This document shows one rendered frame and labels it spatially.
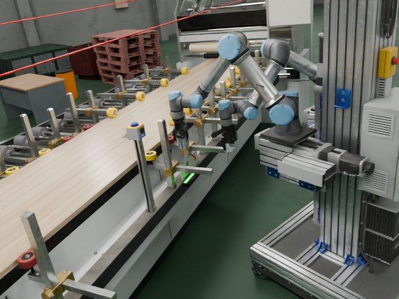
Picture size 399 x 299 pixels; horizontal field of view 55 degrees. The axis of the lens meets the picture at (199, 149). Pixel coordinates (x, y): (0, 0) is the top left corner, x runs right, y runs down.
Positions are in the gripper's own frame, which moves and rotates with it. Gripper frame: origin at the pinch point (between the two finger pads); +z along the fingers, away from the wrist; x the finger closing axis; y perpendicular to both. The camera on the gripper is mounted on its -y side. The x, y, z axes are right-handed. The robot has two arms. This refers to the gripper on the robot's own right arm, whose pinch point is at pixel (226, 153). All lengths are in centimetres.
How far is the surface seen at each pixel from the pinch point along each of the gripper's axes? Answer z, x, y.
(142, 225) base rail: 12, -69, -24
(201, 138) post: -0.8, 19.4, -26.1
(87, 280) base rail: 12, -112, -27
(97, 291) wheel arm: 0, -125, -8
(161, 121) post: -33, -30, -25
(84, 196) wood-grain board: -9, -78, -51
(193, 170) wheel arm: -0.2, -26.4, -11.9
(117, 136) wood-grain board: -9, -2, -82
